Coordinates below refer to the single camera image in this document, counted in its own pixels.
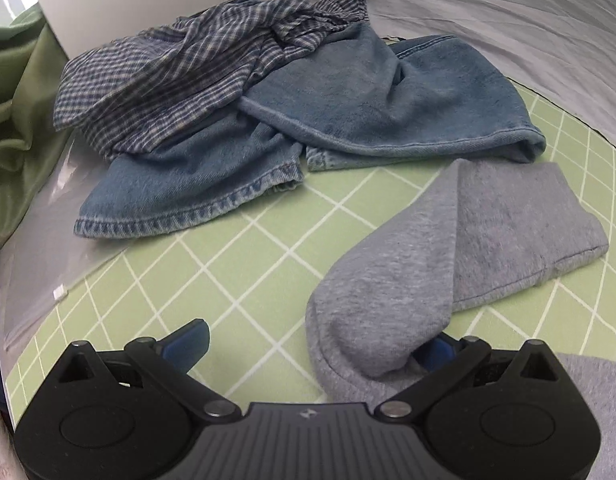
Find grey hooded sweatshirt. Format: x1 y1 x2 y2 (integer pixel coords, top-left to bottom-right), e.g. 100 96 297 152
305 159 616 480

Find olive green cloth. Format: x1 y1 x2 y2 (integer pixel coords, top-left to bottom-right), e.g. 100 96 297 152
0 2 74 321

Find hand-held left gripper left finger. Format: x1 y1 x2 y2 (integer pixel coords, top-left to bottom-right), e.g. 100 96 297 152
52 317 243 418

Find green grid mat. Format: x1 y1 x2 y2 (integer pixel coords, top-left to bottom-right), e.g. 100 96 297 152
2 77 616 411

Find blue checked shirt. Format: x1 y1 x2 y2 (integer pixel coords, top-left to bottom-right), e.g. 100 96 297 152
52 0 371 162

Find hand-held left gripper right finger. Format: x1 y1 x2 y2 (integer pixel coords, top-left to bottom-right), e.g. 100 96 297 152
373 332 559 418

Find carrot print grey sheet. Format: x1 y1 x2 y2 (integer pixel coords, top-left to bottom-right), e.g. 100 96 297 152
258 0 616 157

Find blue denim jeans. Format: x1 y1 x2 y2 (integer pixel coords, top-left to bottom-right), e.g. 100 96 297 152
74 22 547 240

